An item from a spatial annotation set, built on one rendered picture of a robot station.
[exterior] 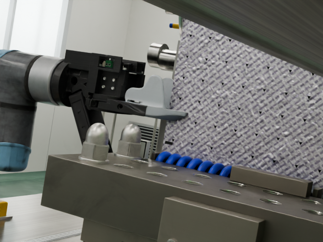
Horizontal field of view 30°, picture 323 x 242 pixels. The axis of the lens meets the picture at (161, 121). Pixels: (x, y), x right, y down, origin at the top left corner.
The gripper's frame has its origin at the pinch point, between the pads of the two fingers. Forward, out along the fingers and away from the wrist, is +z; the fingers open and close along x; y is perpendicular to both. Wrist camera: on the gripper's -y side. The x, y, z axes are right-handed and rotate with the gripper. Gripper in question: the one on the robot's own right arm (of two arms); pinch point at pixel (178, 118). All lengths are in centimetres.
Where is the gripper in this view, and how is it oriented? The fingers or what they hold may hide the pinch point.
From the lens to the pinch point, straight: 83.7
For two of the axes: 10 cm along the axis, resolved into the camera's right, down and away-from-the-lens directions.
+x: 4.6, 0.3, 8.9
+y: 1.7, -9.8, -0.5
